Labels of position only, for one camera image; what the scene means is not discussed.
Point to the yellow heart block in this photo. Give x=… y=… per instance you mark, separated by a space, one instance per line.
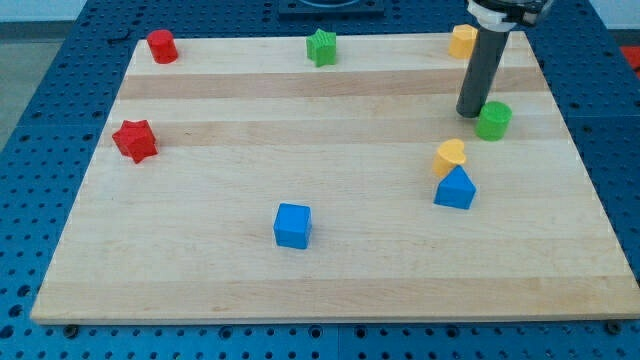
x=447 y=156

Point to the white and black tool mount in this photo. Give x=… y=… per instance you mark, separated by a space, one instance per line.
x=504 y=15

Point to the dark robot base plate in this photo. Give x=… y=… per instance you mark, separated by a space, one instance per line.
x=297 y=9

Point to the green star block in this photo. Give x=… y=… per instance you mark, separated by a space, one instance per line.
x=321 y=48

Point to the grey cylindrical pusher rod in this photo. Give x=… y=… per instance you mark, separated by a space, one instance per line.
x=481 y=70

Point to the yellow hexagon block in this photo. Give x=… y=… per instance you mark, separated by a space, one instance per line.
x=462 y=41

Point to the blue cube block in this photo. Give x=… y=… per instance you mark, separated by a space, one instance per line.
x=292 y=226

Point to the wooden board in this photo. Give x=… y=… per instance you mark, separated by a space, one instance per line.
x=245 y=124

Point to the blue triangle block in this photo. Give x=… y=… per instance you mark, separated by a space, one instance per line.
x=456 y=190

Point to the red cylinder block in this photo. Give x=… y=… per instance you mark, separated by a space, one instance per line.
x=162 y=46

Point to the red star block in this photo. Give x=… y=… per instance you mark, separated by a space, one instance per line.
x=136 y=140

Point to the green cylinder block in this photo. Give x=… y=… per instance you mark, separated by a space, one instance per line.
x=493 y=121

